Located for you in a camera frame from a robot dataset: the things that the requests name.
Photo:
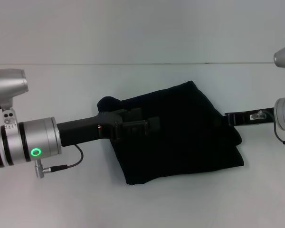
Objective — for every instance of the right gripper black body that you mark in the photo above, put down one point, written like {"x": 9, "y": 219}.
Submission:
{"x": 254, "y": 117}

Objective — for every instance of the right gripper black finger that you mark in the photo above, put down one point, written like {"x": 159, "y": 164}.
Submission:
{"x": 229, "y": 118}

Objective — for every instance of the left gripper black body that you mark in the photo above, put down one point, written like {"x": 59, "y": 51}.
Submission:
{"x": 88, "y": 129}

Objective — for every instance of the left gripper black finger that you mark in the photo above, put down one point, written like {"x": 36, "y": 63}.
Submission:
{"x": 142, "y": 127}
{"x": 131, "y": 114}

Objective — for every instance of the black shirt with white print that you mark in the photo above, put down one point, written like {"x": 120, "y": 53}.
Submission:
{"x": 175, "y": 147}

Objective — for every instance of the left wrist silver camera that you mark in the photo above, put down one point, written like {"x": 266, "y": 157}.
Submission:
{"x": 7, "y": 88}

